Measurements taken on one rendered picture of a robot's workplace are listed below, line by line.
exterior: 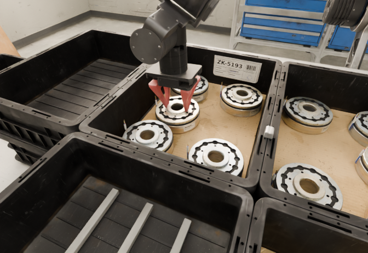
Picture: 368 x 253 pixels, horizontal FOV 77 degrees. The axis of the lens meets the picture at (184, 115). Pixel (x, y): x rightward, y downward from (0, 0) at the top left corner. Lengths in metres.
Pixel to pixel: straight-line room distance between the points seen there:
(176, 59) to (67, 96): 0.37
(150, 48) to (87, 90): 0.37
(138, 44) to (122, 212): 0.27
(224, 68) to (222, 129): 0.20
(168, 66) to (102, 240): 0.31
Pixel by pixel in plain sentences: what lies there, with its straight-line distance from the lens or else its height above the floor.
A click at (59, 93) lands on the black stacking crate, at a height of 0.83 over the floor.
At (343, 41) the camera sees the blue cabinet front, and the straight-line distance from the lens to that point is 2.55.
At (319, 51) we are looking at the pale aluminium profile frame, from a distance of 2.53.
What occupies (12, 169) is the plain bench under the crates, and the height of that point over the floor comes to 0.70.
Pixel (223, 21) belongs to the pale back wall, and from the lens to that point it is 3.42.
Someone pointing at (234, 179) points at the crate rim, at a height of 0.93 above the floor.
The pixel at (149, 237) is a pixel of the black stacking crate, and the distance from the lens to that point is 0.39.
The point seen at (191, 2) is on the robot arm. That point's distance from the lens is 0.40.
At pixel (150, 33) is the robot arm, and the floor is 1.07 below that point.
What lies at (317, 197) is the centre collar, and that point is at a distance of 0.43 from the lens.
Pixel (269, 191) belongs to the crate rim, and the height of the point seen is 0.93.
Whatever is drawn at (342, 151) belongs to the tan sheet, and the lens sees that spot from 0.58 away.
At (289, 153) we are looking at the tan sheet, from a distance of 0.52.
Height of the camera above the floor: 1.19
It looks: 40 degrees down
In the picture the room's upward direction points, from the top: straight up
